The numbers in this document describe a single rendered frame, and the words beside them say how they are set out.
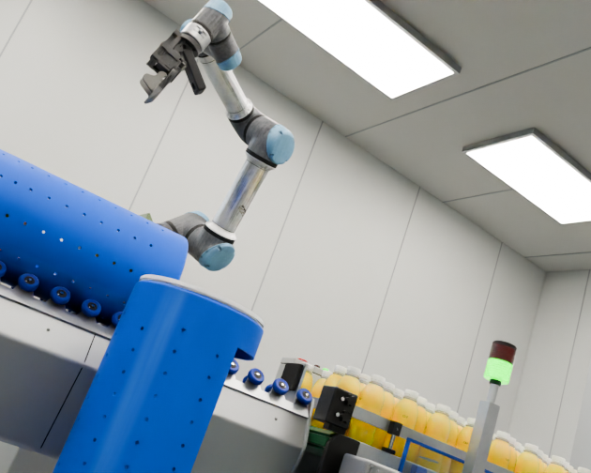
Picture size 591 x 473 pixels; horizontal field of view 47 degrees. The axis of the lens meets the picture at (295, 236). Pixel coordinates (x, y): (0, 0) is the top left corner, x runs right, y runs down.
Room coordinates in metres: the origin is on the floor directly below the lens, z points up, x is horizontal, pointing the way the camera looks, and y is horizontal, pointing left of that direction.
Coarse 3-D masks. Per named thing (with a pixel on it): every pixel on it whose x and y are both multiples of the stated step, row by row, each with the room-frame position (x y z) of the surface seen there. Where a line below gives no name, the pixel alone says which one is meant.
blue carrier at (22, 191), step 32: (0, 160) 1.46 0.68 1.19; (0, 192) 1.44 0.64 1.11; (32, 192) 1.47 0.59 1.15; (64, 192) 1.52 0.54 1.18; (0, 224) 1.46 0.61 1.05; (32, 224) 1.48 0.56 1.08; (64, 224) 1.50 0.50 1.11; (96, 224) 1.53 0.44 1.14; (128, 224) 1.57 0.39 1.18; (0, 256) 1.50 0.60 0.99; (32, 256) 1.51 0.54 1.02; (64, 256) 1.52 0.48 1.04; (128, 256) 1.56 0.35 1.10; (160, 256) 1.59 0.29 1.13; (96, 288) 1.57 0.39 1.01; (128, 288) 1.58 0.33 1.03; (96, 320) 1.69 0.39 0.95
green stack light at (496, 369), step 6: (492, 360) 1.70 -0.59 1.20; (498, 360) 1.69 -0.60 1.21; (486, 366) 1.72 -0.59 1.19; (492, 366) 1.70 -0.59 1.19; (498, 366) 1.69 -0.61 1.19; (504, 366) 1.68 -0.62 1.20; (510, 366) 1.69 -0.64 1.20; (486, 372) 1.71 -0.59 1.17; (492, 372) 1.69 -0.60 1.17; (498, 372) 1.69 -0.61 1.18; (504, 372) 1.69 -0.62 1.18; (510, 372) 1.70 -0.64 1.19; (486, 378) 1.74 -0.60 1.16; (492, 378) 1.71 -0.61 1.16; (498, 378) 1.69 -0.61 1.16; (504, 378) 1.69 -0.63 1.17; (504, 384) 1.73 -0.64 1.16
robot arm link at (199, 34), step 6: (192, 24) 1.57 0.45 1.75; (198, 24) 1.57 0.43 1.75; (186, 30) 1.57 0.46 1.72; (192, 30) 1.56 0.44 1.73; (198, 30) 1.57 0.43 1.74; (204, 30) 1.57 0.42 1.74; (192, 36) 1.56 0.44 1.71; (198, 36) 1.57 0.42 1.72; (204, 36) 1.57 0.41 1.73; (198, 42) 1.58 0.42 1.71; (204, 42) 1.58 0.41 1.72; (204, 48) 1.60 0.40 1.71
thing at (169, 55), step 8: (176, 32) 1.57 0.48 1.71; (168, 40) 1.58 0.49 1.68; (176, 40) 1.57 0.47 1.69; (184, 40) 1.58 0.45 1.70; (192, 40) 1.57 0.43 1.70; (160, 48) 1.55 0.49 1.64; (168, 48) 1.55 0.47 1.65; (176, 48) 1.58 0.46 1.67; (184, 48) 1.60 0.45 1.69; (192, 48) 1.59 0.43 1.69; (152, 56) 1.55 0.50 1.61; (160, 56) 1.56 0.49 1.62; (168, 56) 1.56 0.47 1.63; (176, 56) 1.56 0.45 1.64; (152, 64) 1.58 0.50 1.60; (160, 64) 1.55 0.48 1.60; (168, 64) 1.56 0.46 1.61; (176, 64) 1.56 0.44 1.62; (184, 64) 1.57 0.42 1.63; (168, 72) 1.58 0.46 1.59
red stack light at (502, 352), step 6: (492, 348) 1.71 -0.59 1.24; (498, 348) 1.69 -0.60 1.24; (504, 348) 1.69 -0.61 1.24; (510, 348) 1.69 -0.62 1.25; (492, 354) 1.70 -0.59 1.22; (498, 354) 1.69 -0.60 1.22; (504, 354) 1.69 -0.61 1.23; (510, 354) 1.69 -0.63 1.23; (504, 360) 1.69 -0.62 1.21; (510, 360) 1.69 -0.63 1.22
